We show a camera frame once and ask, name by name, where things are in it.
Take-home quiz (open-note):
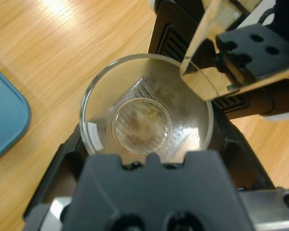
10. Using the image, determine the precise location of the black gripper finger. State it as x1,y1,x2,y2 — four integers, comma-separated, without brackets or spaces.
211,124,276,191
23,124,89,221

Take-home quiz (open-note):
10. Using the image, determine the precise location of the clear glass cup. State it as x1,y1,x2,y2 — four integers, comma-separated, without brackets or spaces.
79,53,214,167

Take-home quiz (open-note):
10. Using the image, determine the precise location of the white capsule coffee machine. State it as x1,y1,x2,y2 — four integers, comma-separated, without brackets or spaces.
146,0,289,122

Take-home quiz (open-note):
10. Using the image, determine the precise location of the teal plastic tray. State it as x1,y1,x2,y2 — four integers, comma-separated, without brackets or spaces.
0,62,32,167

